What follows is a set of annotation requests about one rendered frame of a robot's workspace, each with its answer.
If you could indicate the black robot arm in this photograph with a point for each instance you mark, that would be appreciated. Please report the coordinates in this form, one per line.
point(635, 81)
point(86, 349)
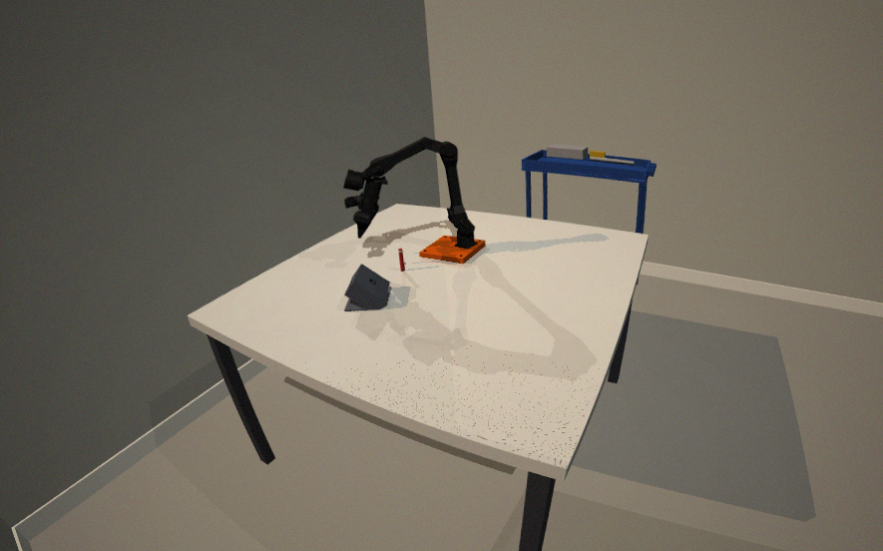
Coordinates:
point(382, 165)

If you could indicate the dark grey sloped panel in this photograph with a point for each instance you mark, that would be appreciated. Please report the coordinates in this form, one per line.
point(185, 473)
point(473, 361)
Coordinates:
point(367, 290)

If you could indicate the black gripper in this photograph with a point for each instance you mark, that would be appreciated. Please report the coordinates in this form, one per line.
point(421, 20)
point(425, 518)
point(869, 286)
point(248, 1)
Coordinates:
point(364, 217)

